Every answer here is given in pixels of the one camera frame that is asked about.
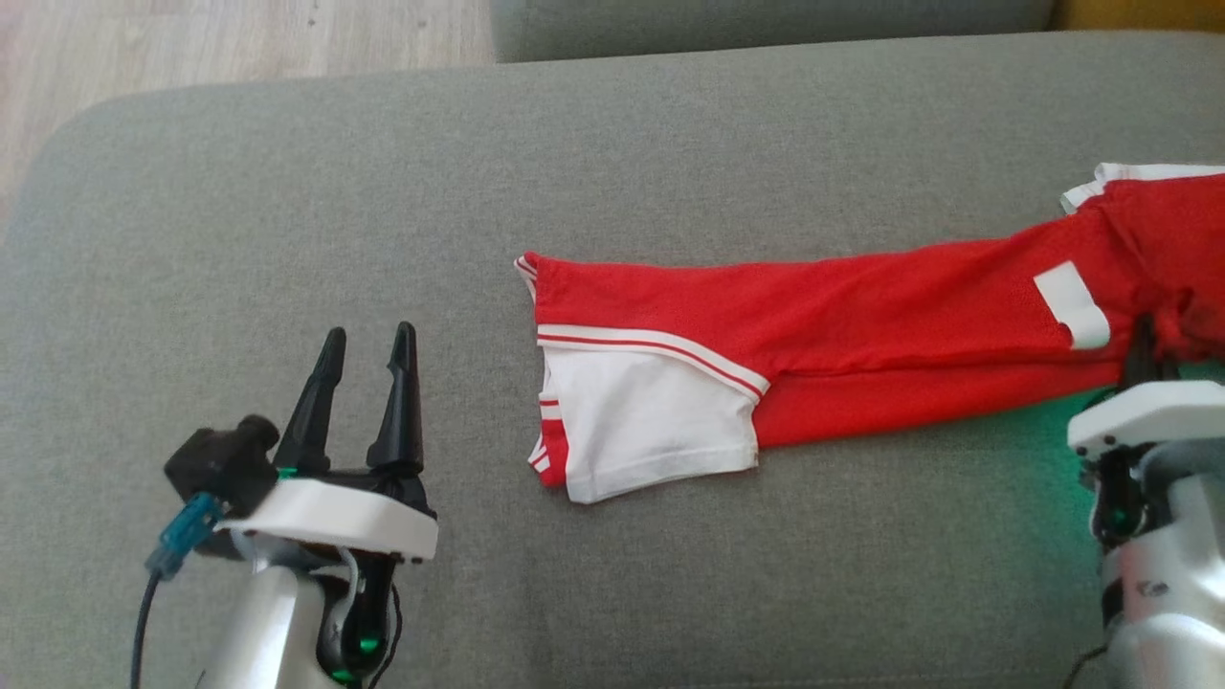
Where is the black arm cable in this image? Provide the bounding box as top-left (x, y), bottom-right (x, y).
top-left (1060, 643), bottom-right (1111, 689)
top-left (129, 569), bottom-right (166, 689)

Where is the small grey sofa cushion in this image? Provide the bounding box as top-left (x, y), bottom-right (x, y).
top-left (488, 0), bottom-right (1058, 65)

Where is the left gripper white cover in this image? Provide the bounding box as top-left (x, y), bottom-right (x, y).
top-left (215, 322), bottom-right (439, 563)

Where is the red shorts white side stripe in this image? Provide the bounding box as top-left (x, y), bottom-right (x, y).
top-left (1060, 163), bottom-right (1225, 363)

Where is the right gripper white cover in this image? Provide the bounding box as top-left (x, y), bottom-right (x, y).
top-left (1067, 314), bottom-right (1225, 546)

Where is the blue left camera connector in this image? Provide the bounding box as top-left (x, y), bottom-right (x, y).
top-left (145, 493), bottom-right (223, 582)

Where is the red basketball jersey number 23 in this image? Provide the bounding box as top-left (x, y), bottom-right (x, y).
top-left (514, 215), bottom-right (1164, 505)

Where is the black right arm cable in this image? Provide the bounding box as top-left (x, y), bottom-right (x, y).
top-left (1060, 643), bottom-right (1111, 689)

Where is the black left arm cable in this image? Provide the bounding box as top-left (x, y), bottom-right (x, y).
top-left (129, 569), bottom-right (166, 689)

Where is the grey fabric sofa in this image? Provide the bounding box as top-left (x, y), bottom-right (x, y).
top-left (0, 29), bottom-right (1225, 689)

